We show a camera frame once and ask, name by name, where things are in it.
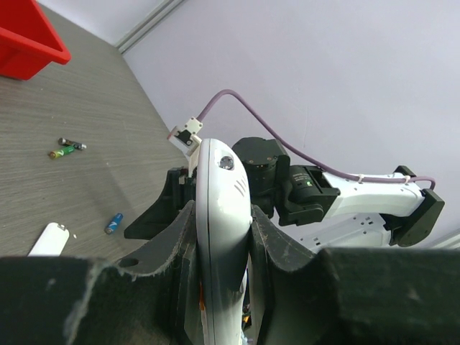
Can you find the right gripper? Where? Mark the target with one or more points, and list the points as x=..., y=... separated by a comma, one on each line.
x=179, y=188

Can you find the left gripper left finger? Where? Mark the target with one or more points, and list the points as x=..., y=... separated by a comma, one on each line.
x=148, y=297

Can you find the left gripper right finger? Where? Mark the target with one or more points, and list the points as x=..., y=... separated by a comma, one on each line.
x=350, y=295

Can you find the white remote control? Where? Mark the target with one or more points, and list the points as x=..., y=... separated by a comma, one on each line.
x=223, y=220

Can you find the white battery cover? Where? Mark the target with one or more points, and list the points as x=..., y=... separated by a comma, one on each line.
x=51, y=242

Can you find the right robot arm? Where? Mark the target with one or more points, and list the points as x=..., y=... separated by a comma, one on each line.
x=389, y=210

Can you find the green battery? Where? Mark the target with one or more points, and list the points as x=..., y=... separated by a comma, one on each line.
x=63, y=151

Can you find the black battery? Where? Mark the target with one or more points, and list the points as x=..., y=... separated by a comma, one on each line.
x=69, y=143

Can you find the red plastic tray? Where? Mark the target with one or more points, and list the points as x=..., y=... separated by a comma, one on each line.
x=29, y=42

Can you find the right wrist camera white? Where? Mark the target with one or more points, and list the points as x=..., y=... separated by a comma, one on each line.
x=187, y=140

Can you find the aluminium frame rail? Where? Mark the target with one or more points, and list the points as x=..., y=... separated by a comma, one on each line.
x=153, y=19

